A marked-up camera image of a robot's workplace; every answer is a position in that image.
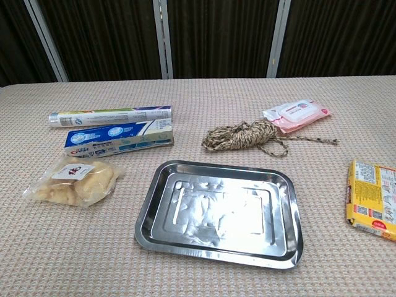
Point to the yellow printed snack package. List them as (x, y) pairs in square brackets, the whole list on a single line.
[(371, 198)]

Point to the blue white toothpaste box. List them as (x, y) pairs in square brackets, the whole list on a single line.
[(120, 139)]

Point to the stainless steel tray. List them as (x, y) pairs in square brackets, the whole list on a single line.
[(216, 213)]

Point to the pink wet wipes pack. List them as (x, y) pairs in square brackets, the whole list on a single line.
[(297, 115)]

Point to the grey metal partition post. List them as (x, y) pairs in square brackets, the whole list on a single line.
[(163, 38), (46, 40), (278, 38)]

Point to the beige woven tablecloth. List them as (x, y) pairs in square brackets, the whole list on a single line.
[(92, 247)]

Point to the bagged pastry snack pack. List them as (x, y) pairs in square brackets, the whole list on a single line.
[(77, 185)]

